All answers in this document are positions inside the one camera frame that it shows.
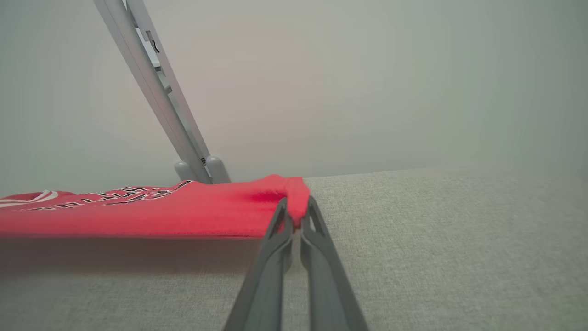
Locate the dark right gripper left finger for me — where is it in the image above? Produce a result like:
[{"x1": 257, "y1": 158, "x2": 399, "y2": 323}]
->
[{"x1": 224, "y1": 198, "x2": 294, "y2": 331}]

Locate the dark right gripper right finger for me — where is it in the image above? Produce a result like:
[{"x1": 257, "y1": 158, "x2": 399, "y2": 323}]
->
[{"x1": 300, "y1": 195, "x2": 368, "y2": 331}]

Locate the red jersey with lettering print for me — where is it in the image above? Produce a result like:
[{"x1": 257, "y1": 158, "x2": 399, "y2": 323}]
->
[{"x1": 0, "y1": 174, "x2": 311, "y2": 240}]

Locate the grey fabric sofa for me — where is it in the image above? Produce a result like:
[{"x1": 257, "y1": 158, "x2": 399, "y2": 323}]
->
[{"x1": 0, "y1": 168, "x2": 588, "y2": 331}]

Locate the grey metal stand post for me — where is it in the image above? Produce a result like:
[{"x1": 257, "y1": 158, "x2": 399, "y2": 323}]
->
[{"x1": 93, "y1": 0, "x2": 231, "y2": 185}]

